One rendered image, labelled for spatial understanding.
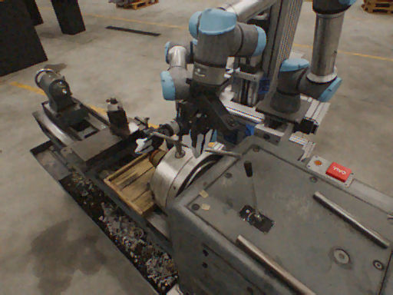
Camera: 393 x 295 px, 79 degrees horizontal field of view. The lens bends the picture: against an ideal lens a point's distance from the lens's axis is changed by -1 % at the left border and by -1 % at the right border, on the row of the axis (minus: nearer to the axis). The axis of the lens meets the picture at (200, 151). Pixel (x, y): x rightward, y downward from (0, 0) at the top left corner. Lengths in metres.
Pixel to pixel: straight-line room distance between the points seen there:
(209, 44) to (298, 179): 0.49
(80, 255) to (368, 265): 1.90
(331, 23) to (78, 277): 2.07
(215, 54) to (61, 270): 1.94
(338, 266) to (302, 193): 0.21
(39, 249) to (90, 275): 0.50
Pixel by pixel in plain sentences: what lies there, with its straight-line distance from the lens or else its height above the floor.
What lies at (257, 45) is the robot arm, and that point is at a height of 1.62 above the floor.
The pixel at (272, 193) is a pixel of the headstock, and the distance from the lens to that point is 0.74.
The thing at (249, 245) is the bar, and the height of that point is 1.28.
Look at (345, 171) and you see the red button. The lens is 0.88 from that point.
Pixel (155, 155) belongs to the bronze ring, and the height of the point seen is 1.12.
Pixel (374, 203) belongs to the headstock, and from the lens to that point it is 0.85.
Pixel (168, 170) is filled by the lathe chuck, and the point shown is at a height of 1.21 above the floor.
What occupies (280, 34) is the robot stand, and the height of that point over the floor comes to 1.45.
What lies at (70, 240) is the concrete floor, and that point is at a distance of 2.29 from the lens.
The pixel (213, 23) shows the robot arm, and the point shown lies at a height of 1.68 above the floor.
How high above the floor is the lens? 1.82
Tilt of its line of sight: 43 degrees down
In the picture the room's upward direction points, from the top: straight up
